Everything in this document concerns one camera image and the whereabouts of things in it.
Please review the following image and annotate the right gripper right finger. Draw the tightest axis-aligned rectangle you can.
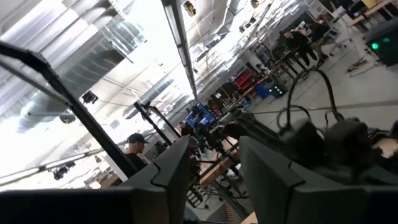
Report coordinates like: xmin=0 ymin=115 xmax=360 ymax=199
xmin=239 ymin=135 xmax=398 ymax=224

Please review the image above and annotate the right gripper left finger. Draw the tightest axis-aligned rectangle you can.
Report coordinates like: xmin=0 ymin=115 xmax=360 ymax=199
xmin=0 ymin=136 xmax=192 ymax=224

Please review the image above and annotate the person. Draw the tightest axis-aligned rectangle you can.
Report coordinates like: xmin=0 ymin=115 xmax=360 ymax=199
xmin=307 ymin=21 xmax=332 ymax=60
xmin=178 ymin=121 xmax=194 ymax=138
xmin=124 ymin=133 xmax=150 ymax=172
xmin=279 ymin=29 xmax=318 ymax=68

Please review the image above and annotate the wooden workbench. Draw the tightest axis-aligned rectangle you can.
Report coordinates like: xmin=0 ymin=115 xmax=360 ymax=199
xmin=198 ymin=145 xmax=241 ymax=188

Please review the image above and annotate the black metal gantry stand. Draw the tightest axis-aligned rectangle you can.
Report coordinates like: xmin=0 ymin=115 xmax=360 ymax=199
xmin=133 ymin=100 xmax=182 ymax=146

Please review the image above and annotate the blue bin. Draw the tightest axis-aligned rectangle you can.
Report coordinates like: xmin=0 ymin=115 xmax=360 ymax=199
xmin=256 ymin=84 xmax=272 ymax=100

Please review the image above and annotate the blue lit monitor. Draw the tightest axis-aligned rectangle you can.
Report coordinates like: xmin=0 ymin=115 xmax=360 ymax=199
xmin=185 ymin=102 xmax=216 ymax=129

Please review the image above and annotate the red tool cabinet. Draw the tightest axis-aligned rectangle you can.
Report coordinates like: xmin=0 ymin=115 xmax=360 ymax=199
xmin=233 ymin=69 xmax=254 ymax=91

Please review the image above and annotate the black device with green light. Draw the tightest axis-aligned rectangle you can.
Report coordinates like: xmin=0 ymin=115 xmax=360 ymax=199
xmin=366 ymin=17 xmax=398 ymax=67

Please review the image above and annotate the long ceiling lamp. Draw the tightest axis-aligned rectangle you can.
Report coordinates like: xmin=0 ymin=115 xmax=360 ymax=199
xmin=161 ymin=0 xmax=200 ymax=102

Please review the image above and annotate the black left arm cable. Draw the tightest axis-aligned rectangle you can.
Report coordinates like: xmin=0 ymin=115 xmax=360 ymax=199
xmin=276 ymin=68 xmax=345 ymax=129

